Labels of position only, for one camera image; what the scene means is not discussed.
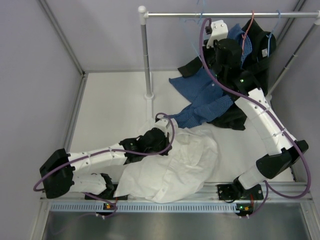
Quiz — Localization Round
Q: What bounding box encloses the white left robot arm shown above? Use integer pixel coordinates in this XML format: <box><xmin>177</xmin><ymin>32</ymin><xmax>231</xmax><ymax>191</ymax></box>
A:
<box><xmin>39</xmin><ymin>127</ymin><xmax>171</xmax><ymax>200</ymax></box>

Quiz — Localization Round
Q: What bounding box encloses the blue plaid shirt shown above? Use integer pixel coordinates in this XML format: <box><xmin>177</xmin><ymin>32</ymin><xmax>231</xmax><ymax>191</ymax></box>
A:
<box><xmin>168</xmin><ymin>23</ymin><xmax>253</xmax><ymax>130</ymax></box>

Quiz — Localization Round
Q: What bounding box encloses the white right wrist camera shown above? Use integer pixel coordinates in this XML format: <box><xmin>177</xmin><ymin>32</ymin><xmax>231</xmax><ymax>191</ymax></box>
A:
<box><xmin>205</xmin><ymin>19</ymin><xmax>229</xmax><ymax>49</ymax></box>

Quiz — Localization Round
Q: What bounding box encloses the black striped shirt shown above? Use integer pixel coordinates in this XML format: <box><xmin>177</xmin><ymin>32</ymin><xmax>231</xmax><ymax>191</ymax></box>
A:
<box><xmin>177</xmin><ymin>18</ymin><xmax>277</xmax><ymax>131</ymax></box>

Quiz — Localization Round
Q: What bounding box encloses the grey slotted cable duct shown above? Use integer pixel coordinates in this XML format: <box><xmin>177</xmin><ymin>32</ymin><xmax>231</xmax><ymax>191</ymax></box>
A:
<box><xmin>50</xmin><ymin>201</ymin><xmax>252</xmax><ymax>214</ymax></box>

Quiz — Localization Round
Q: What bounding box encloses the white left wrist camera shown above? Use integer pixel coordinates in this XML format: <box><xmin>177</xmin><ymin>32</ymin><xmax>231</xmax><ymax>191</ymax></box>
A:
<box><xmin>154</xmin><ymin>118</ymin><xmax>170</xmax><ymax>133</ymax></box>

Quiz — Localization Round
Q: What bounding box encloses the white shirt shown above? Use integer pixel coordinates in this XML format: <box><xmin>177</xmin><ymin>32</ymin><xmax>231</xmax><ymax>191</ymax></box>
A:
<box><xmin>114</xmin><ymin>125</ymin><xmax>219</xmax><ymax>204</ymax></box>

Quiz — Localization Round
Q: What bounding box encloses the pink hanger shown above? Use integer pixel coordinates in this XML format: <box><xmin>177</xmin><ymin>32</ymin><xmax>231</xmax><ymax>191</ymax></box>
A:
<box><xmin>241</xmin><ymin>10</ymin><xmax>255</xmax><ymax>55</ymax></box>

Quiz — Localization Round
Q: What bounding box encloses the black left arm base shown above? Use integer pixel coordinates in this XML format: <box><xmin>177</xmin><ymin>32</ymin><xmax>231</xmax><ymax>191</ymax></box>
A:
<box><xmin>90</xmin><ymin>184</ymin><xmax>128</xmax><ymax>201</ymax></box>

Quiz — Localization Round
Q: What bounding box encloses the blue hanger right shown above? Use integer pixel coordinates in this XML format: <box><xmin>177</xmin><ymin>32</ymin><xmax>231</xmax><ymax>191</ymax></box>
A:
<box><xmin>267</xmin><ymin>9</ymin><xmax>282</xmax><ymax>57</ymax></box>

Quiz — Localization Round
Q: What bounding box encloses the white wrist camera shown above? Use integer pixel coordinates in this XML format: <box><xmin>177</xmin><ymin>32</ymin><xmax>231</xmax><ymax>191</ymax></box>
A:
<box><xmin>205</xmin><ymin>19</ymin><xmax>229</xmax><ymax>49</ymax></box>
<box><xmin>154</xmin><ymin>118</ymin><xmax>170</xmax><ymax>133</ymax></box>

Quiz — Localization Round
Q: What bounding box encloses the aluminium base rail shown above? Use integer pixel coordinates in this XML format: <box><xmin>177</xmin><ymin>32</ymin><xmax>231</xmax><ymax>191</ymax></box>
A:
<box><xmin>109</xmin><ymin>181</ymin><xmax>313</xmax><ymax>201</ymax></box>

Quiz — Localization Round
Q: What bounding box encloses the silver clothes rack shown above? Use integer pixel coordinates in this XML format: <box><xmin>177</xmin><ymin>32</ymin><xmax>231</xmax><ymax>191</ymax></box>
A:
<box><xmin>138</xmin><ymin>5</ymin><xmax>320</xmax><ymax>99</ymax></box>

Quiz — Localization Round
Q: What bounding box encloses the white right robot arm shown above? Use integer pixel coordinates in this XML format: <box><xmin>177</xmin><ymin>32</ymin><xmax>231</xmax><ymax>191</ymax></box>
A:
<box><xmin>204</xmin><ymin>38</ymin><xmax>309</xmax><ymax>199</ymax></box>

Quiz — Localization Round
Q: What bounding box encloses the light blue hanger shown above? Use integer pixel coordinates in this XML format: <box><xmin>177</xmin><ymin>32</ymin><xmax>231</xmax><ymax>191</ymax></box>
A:
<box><xmin>179</xmin><ymin>0</ymin><xmax>208</xmax><ymax>61</ymax></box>

